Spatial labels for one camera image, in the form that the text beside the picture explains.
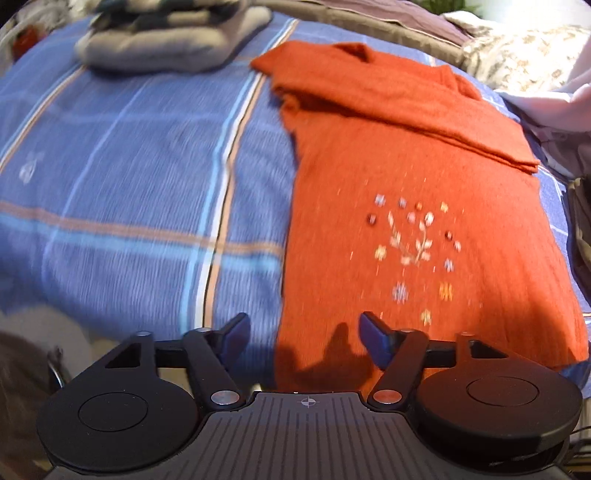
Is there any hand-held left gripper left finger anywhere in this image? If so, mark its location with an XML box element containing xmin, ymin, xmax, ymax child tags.
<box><xmin>69</xmin><ymin>312</ymin><xmax>252</xmax><ymax>411</ymax></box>

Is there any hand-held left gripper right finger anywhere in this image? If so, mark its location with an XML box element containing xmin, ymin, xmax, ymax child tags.
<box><xmin>359</xmin><ymin>311</ymin><xmax>522</xmax><ymax>413</ymax></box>

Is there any orange knit sweater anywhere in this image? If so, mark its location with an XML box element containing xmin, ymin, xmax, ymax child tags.
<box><xmin>249</xmin><ymin>41</ymin><xmax>591</xmax><ymax>393</ymax></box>

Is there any blue plaid bedsheet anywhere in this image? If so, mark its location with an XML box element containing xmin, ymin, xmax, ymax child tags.
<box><xmin>0</xmin><ymin>11</ymin><xmax>591</xmax><ymax>370</ymax></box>

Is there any pink white cloth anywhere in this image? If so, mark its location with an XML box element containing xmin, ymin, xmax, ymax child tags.
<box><xmin>531</xmin><ymin>124</ymin><xmax>591</xmax><ymax>178</ymax></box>

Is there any cream folded garment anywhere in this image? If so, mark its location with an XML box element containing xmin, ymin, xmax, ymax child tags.
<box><xmin>74</xmin><ymin>4</ymin><xmax>273</xmax><ymax>75</ymax></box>

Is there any floral pillow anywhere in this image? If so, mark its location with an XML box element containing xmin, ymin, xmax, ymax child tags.
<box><xmin>443</xmin><ymin>11</ymin><xmax>591</xmax><ymax>93</ymax></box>

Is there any checkered folded garment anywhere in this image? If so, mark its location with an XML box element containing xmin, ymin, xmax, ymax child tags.
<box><xmin>92</xmin><ymin>0</ymin><xmax>250</xmax><ymax>33</ymax></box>

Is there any purple brown blanket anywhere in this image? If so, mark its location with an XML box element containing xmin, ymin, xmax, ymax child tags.
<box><xmin>318</xmin><ymin>0</ymin><xmax>467</xmax><ymax>44</ymax></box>

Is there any brown bed frame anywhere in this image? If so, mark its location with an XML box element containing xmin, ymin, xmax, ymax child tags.
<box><xmin>259</xmin><ymin>0</ymin><xmax>467</xmax><ymax>70</ymax></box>

